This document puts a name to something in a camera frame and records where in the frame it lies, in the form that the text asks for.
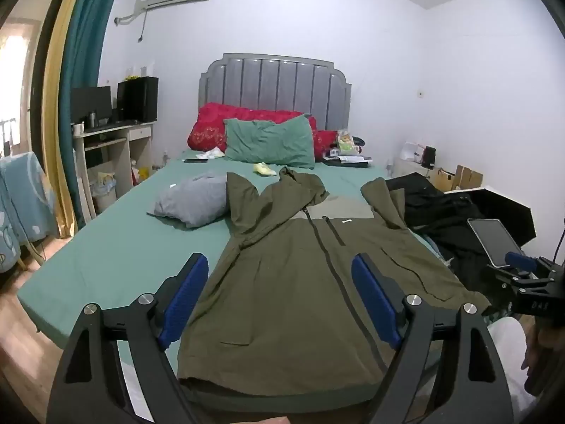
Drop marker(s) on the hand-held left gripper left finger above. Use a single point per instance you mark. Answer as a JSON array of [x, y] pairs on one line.
[[187, 293]]

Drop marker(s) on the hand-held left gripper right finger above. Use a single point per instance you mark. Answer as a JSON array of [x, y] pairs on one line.
[[373, 296]]

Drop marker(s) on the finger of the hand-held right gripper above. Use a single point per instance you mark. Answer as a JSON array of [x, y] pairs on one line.
[[521, 259], [503, 274]]

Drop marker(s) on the olive green hooded jacket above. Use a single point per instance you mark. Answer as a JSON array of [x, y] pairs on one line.
[[304, 282]]

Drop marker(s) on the black clothes pile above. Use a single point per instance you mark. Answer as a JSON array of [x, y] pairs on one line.
[[437, 221]]

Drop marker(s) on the person's right hand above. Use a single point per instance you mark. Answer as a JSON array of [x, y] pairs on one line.
[[545, 357]]

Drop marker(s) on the black panel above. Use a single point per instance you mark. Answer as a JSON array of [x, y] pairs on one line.
[[499, 203]]

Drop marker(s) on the bed with green sheet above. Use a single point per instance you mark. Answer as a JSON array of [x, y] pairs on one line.
[[128, 256]]

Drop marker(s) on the white cloth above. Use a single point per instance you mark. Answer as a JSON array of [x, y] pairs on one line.
[[507, 362]]

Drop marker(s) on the grey pillow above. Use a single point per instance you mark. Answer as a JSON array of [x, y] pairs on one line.
[[194, 201]]

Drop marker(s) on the cardboard box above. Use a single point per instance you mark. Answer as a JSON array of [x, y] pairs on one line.
[[459, 179]]

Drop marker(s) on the white nightstand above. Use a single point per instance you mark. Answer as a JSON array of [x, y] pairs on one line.
[[408, 168]]

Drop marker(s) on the black phone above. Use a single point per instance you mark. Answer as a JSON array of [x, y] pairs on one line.
[[195, 160]]

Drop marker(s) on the bin with plastic bag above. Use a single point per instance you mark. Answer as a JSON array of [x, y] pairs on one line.
[[103, 190]]

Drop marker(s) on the flat black book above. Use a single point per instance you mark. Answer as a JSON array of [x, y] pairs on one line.
[[348, 162]]

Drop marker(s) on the small black device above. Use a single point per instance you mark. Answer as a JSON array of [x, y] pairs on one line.
[[429, 156]]

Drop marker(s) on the white paper packet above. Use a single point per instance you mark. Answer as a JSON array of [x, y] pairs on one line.
[[212, 154]]

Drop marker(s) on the yellow cloth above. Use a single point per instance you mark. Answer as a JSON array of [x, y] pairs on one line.
[[264, 169]]

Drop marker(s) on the white box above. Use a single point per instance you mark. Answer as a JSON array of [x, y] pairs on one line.
[[412, 151]]

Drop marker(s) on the snack bag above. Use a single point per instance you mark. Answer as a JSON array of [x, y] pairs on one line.
[[345, 143]]

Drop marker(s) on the small red pillow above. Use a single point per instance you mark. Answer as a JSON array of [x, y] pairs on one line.
[[324, 143]]

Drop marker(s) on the white computer desk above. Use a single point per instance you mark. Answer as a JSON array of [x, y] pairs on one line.
[[119, 145]]

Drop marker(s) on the large red patterned pillow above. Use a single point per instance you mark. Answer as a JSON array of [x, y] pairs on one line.
[[212, 126]]

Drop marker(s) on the green pillow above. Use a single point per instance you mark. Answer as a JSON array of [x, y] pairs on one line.
[[269, 143]]

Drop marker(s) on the blue printed blanket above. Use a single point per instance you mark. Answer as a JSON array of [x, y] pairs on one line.
[[24, 203]]

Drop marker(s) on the white cup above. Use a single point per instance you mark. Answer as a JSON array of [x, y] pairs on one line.
[[78, 130]]

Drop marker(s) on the steel cup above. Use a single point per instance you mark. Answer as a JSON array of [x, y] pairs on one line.
[[92, 119]]

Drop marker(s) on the black computer tower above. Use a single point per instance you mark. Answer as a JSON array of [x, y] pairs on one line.
[[139, 99]]

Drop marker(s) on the black monitor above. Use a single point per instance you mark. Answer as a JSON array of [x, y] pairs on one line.
[[90, 101]]

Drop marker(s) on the teal curtain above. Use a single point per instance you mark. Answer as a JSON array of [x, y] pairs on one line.
[[86, 53], [55, 119]]

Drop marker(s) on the grey padded headboard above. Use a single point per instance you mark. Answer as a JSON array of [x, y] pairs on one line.
[[282, 84]]

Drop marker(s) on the window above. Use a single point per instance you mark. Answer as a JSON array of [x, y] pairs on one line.
[[17, 66]]

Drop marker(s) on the smartphone on mount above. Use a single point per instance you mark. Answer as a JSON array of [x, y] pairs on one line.
[[494, 240]]

